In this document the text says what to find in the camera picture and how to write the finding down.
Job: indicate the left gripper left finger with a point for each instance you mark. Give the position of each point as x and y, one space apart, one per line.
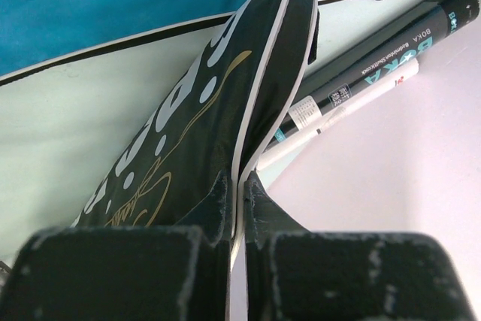
178 272

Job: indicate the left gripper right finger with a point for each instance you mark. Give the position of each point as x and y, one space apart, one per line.
296 274

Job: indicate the black racket bag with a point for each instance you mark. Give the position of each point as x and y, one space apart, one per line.
219 117

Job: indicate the black shuttlecock tube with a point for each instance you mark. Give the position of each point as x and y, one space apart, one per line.
376 56

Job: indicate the white shuttlecock tube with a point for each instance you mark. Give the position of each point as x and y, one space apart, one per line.
320 125

